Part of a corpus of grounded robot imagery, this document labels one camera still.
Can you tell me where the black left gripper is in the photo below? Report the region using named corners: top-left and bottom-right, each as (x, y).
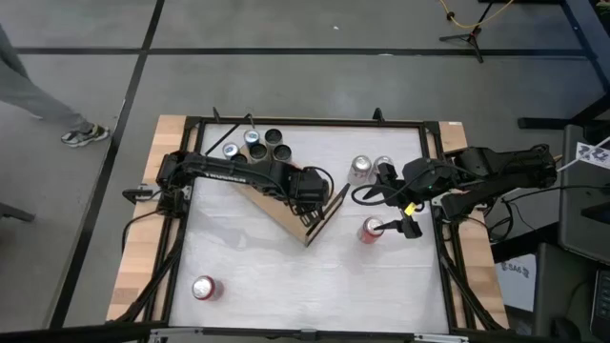
top-left (284, 165), bottom-right (336, 228)

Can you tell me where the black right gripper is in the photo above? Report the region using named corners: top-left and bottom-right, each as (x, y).
top-left (368, 163), bottom-right (424, 239)

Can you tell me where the red Fanta soda can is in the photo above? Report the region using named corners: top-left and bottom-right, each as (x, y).
top-left (191, 274), bottom-right (225, 302)
top-left (356, 215), bottom-right (386, 246)

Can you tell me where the Celsius peach vibe can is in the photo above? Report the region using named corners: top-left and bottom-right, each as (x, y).
top-left (272, 143), bottom-right (294, 163)

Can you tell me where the silver Diet Coke can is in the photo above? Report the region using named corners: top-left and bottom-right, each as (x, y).
top-left (372, 154), bottom-right (396, 172)
top-left (347, 154), bottom-right (374, 187)

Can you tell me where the white glossy table mat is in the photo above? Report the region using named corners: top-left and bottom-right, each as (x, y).
top-left (168, 124), bottom-right (452, 334)

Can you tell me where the white SA6 paper sign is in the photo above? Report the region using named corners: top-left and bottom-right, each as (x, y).
top-left (494, 253), bottom-right (539, 314)

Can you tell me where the black desk foot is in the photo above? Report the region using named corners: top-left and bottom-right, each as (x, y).
top-left (517, 92), bottom-right (610, 131)

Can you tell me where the black tripod stand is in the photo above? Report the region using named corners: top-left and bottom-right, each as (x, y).
top-left (437, 0), bottom-right (497, 65)

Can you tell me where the grey cabinet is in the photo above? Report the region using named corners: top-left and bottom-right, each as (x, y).
top-left (557, 123), bottom-right (610, 267)

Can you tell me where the white marker paper sheet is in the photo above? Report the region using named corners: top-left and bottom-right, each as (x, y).
top-left (575, 140), bottom-right (610, 172)

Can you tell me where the person's shoe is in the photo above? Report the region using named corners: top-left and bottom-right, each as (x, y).
top-left (60, 123), bottom-right (112, 149)

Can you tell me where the black rig crossbar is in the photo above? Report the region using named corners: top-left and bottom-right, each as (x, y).
top-left (0, 321), bottom-right (610, 343)

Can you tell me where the black stand foot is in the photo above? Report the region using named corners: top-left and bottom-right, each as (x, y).
top-left (0, 201), bottom-right (37, 224)

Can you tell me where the person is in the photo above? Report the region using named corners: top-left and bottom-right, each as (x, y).
top-left (0, 23), bottom-right (112, 149)

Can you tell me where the black aluminium table frame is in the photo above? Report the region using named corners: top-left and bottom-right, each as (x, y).
top-left (107, 107), bottom-right (509, 343)

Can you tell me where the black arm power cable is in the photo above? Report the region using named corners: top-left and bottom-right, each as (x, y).
top-left (120, 208), bottom-right (164, 254)

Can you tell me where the yellow floor cable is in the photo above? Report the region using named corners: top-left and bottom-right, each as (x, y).
top-left (437, 0), bottom-right (517, 30)

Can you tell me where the white cable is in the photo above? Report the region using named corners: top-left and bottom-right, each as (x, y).
top-left (555, 135), bottom-right (610, 173)

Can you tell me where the blue metal desk frame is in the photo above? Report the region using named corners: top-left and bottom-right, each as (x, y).
top-left (560, 0), bottom-right (610, 91)

